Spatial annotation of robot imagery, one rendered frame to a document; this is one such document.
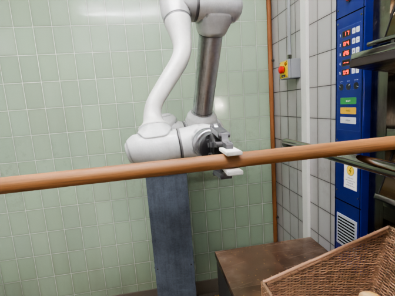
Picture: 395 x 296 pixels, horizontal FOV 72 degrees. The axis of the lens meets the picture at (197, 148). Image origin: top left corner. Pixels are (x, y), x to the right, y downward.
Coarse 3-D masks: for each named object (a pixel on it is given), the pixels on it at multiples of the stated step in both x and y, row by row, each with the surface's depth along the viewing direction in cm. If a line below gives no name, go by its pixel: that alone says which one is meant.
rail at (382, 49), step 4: (388, 44) 74; (392, 44) 73; (372, 48) 79; (376, 48) 78; (380, 48) 76; (384, 48) 75; (388, 48) 74; (392, 48) 73; (360, 52) 84; (364, 52) 82; (368, 52) 81; (372, 52) 79; (376, 52) 78; (380, 52) 77; (352, 56) 87; (356, 56) 85; (360, 56) 84; (364, 56) 82
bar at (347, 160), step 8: (288, 144) 87; (296, 144) 82; (304, 144) 78; (336, 160) 64; (344, 160) 61; (352, 160) 59; (360, 160) 57; (368, 160) 55; (376, 160) 53; (384, 160) 52; (360, 168) 57; (368, 168) 55; (376, 168) 52; (384, 168) 51; (392, 168) 49; (392, 176) 49
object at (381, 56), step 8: (368, 56) 81; (376, 56) 78; (384, 56) 75; (392, 56) 72; (352, 64) 87; (360, 64) 84; (368, 64) 81; (376, 64) 80; (384, 64) 79; (392, 64) 78; (392, 72) 90
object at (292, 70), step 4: (284, 60) 146; (288, 60) 142; (292, 60) 143; (296, 60) 143; (280, 64) 150; (288, 64) 143; (292, 64) 143; (296, 64) 143; (284, 68) 146; (288, 68) 143; (292, 68) 143; (296, 68) 144; (284, 72) 146; (288, 72) 143; (292, 72) 144; (296, 72) 144; (280, 76) 152; (284, 76) 147; (288, 76) 144; (292, 76) 144; (296, 76) 144
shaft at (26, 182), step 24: (312, 144) 56; (336, 144) 56; (360, 144) 57; (384, 144) 58; (96, 168) 50; (120, 168) 50; (144, 168) 51; (168, 168) 51; (192, 168) 52; (216, 168) 53; (0, 192) 48
